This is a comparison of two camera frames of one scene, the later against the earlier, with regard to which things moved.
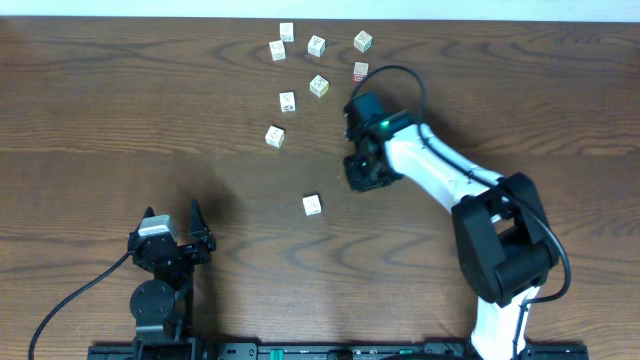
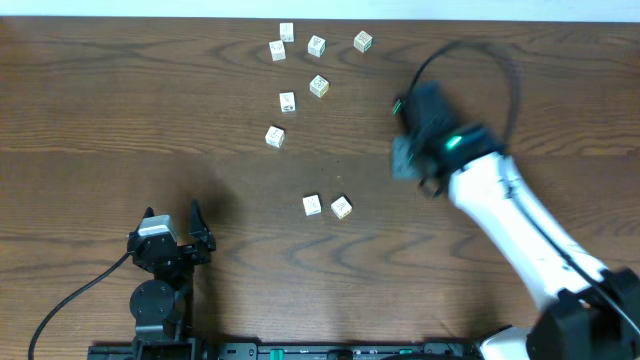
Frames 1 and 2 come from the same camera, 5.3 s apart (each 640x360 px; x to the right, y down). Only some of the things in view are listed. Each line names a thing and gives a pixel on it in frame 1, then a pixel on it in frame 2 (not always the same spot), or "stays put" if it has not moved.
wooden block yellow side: [319, 86] stays put
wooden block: [287, 101] stays put
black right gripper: [358, 183] -> [408, 135]
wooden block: [312, 204] stays put
